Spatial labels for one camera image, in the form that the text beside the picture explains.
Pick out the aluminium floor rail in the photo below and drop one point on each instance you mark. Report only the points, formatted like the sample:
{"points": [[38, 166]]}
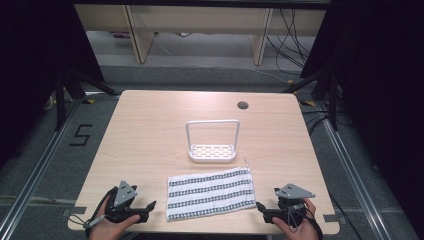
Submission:
{"points": [[36, 170], [353, 180]]}

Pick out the white striped towel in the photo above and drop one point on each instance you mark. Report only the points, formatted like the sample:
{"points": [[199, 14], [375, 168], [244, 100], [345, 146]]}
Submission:
{"points": [[210, 195]]}

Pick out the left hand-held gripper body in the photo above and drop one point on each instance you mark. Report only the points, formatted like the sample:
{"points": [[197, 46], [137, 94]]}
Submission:
{"points": [[124, 195]]}

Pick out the person's left hand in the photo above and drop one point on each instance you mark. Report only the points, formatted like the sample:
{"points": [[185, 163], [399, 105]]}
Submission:
{"points": [[110, 226]]}

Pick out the person's right hand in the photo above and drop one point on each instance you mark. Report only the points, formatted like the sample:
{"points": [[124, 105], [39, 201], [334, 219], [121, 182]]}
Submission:
{"points": [[301, 226]]}

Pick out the black metal stand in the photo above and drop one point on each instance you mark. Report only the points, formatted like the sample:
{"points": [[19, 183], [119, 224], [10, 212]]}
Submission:
{"points": [[60, 100], [331, 96]]}

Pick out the light wooden desk frame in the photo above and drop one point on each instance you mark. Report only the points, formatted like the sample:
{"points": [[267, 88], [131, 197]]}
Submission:
{"points": [[200, 18]]}

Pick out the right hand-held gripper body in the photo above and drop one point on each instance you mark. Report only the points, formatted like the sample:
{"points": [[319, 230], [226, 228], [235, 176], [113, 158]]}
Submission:
{"points": [[290, 203]]}

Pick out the grey tape strip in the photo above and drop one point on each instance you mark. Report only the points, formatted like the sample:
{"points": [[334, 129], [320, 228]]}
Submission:
{"points": [[330, 218]]}

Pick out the yellow black floor tape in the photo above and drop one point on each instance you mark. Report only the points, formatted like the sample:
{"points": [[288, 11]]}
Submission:
{"points": [[308, 103], [88, 100]]}

